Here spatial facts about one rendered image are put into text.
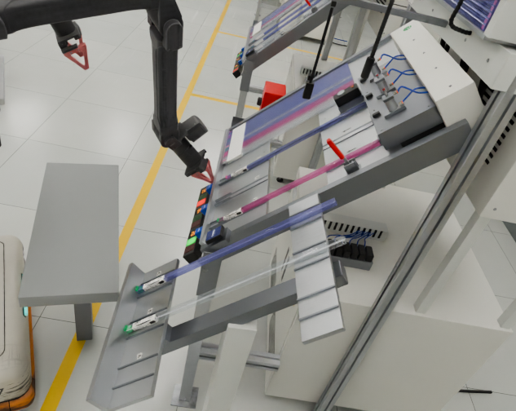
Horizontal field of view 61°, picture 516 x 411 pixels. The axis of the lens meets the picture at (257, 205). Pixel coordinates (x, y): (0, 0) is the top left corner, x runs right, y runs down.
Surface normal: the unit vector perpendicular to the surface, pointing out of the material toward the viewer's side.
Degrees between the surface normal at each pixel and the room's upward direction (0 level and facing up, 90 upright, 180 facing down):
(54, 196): 0
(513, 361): 0
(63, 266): 0
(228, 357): 90
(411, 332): 90
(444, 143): 90
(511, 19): 90
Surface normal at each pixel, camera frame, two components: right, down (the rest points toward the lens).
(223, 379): 0.00, 0.62
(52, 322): 0.20, -0.77
